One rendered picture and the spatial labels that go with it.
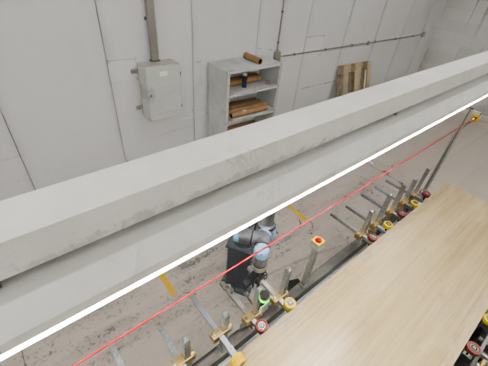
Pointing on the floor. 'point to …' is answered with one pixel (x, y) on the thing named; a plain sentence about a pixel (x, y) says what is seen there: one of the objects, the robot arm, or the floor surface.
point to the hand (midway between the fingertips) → (253, 288)
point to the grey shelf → (213, 118)
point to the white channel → (198, 168)
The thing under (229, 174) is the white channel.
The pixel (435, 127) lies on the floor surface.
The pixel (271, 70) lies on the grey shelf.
